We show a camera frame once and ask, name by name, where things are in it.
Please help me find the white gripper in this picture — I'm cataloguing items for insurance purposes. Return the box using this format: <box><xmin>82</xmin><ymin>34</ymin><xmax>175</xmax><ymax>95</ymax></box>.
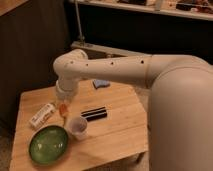
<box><xmin>55</xmin><ymin>81</ymin><xmax>78</xmax><ymax>103</ymax></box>

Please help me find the orange pepper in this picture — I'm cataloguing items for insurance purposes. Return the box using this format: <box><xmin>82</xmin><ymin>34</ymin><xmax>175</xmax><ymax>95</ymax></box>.
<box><xmin>59</xmin><ymin>104</ymin><xmax>68</xmax><ymax>118</ymax></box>

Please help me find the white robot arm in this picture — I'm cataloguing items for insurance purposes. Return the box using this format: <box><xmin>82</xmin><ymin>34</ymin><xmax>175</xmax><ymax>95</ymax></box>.
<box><xmin>53</xmin><ymin>49</ymin><xmax>213</xmax><ymax>171</ymax></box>

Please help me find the green ceramic bowl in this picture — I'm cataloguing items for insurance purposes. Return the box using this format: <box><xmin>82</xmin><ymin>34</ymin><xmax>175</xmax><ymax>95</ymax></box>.
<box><xmin>28</xmin><ymin>125</ymin><xmax>69</xmax><ymax>165</ymax></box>

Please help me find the blue sponge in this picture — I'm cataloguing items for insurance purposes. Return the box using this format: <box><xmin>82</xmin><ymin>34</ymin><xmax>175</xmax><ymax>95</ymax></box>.
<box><xmin>93</xmin><ymin>79</ymin><xmax>110</xmax><ymax>89</ymax></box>

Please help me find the black rectangular box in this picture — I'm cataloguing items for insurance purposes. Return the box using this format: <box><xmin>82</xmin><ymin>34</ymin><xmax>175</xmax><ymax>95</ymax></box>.
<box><xmin>81</xmin><ymin>107</ymin><xmax>107</xmax><ymax>121</ymax></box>

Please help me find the clear plastic cup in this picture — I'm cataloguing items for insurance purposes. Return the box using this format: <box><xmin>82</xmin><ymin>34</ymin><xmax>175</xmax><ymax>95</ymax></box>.
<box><xmin>68</xmin><ymin>116</ymin><xmax>88</xmax><ymax>140</ymax></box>

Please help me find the white tube bottle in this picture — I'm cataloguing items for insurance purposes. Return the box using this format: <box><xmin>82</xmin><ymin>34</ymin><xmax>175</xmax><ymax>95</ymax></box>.
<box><xmin>29</xmin><ymin>103</ymin><xmax>56</xmax><ymax>129</ymax></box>

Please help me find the metal pole stand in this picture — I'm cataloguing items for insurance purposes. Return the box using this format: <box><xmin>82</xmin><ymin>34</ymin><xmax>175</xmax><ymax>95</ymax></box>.
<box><xmin>71</xmin><ymin>0</ymin><xmax>141</xmax><ymax>58</ymax></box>

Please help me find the wooden table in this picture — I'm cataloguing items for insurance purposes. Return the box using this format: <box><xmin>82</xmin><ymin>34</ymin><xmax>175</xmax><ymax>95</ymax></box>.
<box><xmin>9</xmin><ymin>80</ymin><xmax>148</xmax><ymax>171</ymax></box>

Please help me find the background shelf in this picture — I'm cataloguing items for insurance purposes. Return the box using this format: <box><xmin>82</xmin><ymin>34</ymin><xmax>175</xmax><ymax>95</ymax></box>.
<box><xmin>69</xmin><ymin>0</ymin><xmax>213</xmax><ymax>21</ymax></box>

